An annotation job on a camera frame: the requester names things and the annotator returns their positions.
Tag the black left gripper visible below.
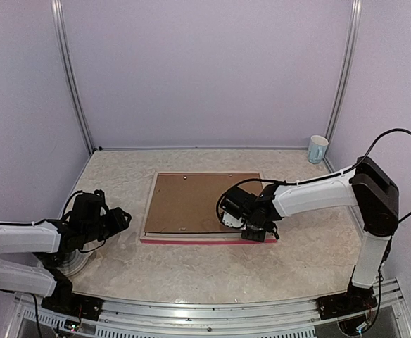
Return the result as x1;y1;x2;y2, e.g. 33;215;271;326
82;206;131;243

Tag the brown backing board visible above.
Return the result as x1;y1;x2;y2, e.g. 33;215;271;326
144;172;261;235

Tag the pink wooden picture frame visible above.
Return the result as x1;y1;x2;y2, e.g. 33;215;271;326
140;173;263;245

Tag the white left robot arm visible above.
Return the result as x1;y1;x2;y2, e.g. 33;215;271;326
0;189;132;313

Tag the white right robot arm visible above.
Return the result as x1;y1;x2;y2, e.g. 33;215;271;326
215;157;400;313

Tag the light blue mug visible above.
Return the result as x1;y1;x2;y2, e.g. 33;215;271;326
308;135;329;165

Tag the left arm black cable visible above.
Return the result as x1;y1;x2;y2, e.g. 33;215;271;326
0;189;108;254

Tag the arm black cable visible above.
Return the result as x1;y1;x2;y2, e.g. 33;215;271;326
0;189;108;254
215;127;411;226

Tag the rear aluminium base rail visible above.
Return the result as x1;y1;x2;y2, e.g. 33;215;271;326
94;146;308;152

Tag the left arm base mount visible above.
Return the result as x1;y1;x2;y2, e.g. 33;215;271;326
41;275;103;321

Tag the front aluminium rail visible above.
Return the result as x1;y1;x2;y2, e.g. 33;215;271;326
4;277;411;338

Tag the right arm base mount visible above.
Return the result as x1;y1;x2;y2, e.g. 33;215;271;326
316;283;378;320

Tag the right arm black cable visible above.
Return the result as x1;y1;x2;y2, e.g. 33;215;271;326
215;127;411;226

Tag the left aluminium corner post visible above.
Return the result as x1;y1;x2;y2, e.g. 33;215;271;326
51;0;96;156

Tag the aluminium corner post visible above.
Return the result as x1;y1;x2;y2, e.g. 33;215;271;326
325;0;362;142
51;0;96;156

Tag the right aluminium corner post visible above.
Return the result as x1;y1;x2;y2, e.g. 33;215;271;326
325;0;362;142

